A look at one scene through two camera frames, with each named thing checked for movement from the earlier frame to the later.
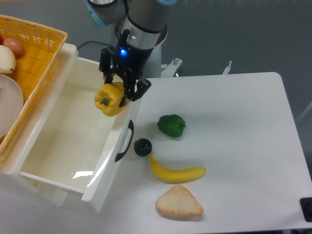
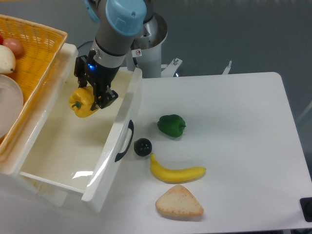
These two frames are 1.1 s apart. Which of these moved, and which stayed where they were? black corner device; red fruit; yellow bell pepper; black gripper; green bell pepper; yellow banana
Moved: black gripper; yellow bell pepper
Stayed: black corner device; red fruit; green bell pepper; yellow banana
